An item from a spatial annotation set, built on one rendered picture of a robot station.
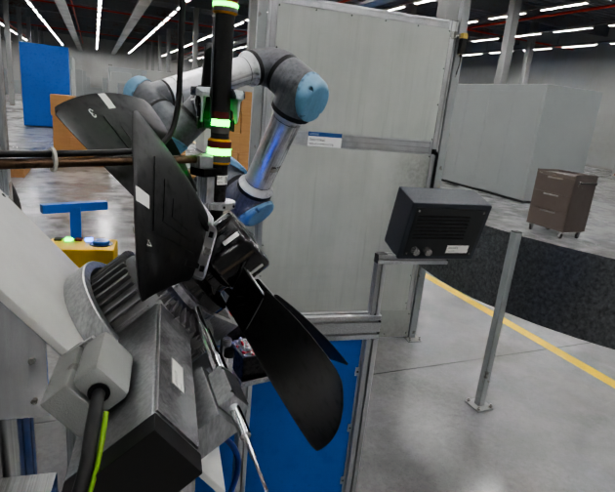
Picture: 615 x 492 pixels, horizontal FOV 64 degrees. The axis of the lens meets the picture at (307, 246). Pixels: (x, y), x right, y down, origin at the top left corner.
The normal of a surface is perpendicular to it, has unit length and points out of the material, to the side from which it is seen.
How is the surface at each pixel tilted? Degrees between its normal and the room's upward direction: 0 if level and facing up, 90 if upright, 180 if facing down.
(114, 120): 49
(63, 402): 90
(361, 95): 89
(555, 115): 90
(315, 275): 90
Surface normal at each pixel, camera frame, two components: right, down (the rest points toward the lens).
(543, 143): 0.38, 0.29
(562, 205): -0.90, 0.04
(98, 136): 0.71, -0.36
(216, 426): 0.40, 0.48
